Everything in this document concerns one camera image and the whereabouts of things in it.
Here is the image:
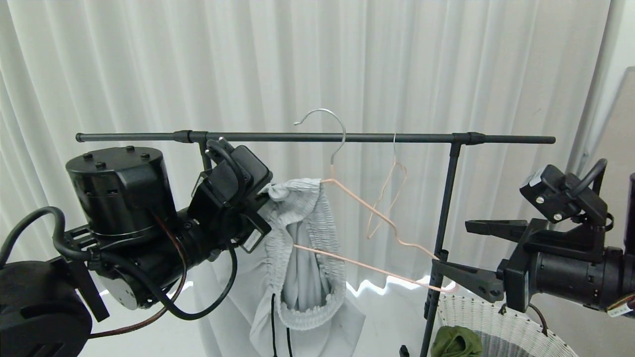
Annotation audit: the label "white curtain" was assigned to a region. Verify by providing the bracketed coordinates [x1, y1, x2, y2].
[0, 0, 613, 357]

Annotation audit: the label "green long-sleeved shirt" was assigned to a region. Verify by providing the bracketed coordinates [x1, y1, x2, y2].
[431, 326, 483, 357]

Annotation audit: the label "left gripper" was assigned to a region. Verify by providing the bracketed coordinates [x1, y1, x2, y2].
[176, 196, 272, 268]

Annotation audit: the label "black clothes rack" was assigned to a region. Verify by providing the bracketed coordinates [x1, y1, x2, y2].
[75, 130, 556, 357]

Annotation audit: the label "pale grey shorts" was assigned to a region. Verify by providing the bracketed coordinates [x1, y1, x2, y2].
[191, 178, 368, 357]

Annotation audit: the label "black cable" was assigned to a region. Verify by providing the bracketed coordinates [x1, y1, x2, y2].
[0, 139, 249, 320]
[571, 159, 609, 198]

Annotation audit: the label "pink clothes hanger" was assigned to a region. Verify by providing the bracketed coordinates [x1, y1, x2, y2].
[293, 108, 459, 293]
[366, 133, 408, 239]

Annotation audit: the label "white laundry basket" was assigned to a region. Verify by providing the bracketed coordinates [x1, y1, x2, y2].
[437, 295, 578, 357]

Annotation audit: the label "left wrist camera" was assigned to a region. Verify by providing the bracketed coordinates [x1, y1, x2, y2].
[191, 138, 273, 225]

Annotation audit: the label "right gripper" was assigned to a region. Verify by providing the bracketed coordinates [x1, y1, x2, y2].
[433, 220, 613, 313]

